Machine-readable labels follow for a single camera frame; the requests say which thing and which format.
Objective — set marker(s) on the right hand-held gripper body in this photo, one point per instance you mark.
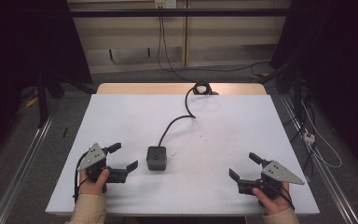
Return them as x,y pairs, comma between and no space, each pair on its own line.
280,173

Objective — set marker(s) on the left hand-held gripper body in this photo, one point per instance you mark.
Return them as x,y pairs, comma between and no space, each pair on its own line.
92,157

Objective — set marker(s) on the person's left hand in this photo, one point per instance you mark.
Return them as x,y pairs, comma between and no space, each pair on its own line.
93,186

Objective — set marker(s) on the person's right hand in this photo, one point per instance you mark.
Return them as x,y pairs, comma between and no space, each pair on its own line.
273,203

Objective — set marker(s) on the black power adapter box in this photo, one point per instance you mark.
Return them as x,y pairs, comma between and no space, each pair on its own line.
156,158

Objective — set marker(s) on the white table board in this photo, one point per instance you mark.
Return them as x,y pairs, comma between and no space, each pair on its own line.
217,155

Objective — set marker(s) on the black metal stand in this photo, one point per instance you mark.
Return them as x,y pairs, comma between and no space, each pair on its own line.
297,90
42,96

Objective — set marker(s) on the black curtain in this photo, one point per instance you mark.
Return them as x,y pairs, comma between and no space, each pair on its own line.
21,62
338,71

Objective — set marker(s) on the aluminium floor rail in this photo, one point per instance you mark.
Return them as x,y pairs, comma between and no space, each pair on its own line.
320,165
21,165

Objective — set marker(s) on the black horizontal frame bar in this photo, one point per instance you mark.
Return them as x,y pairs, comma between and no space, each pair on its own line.
174,12

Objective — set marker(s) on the white wall socket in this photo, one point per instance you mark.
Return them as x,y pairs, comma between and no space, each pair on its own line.
165,3

